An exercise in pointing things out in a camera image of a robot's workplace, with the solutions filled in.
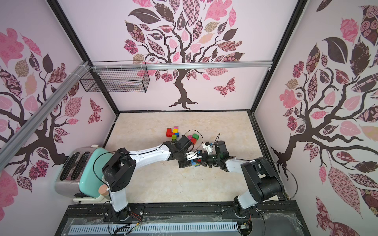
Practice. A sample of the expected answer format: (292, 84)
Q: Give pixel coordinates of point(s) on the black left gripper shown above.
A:
(187, 163)

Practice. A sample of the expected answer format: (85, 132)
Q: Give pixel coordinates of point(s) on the aluminium frame bar left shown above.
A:
(10, 149)

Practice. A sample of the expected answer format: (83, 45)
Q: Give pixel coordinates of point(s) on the long red lego brick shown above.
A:
(169, 132)

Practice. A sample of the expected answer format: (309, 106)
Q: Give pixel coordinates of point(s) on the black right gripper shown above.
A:
(205, 159)

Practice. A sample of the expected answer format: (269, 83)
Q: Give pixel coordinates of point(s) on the cork lid jar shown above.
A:
(103, 190)

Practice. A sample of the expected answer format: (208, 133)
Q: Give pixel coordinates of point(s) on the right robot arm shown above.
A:
(261, 179)

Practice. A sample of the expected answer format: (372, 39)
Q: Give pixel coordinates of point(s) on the white slotted cable duct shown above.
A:
(152, 229)

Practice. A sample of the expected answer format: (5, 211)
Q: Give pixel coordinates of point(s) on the aluminium frame bar back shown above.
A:
(239, 64)

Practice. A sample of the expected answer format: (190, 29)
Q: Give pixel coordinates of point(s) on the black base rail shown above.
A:
(264, 219)

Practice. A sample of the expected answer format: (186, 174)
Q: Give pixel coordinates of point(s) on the black wire basket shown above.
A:
(113, 76)

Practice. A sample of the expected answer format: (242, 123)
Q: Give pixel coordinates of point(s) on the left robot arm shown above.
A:
(119, 169)

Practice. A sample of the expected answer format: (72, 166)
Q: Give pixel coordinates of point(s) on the mint green toaster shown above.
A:
(81, 175)

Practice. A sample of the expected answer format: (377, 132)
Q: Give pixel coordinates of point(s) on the aluminium frame bar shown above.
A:
(239, 64)
(10, 149)

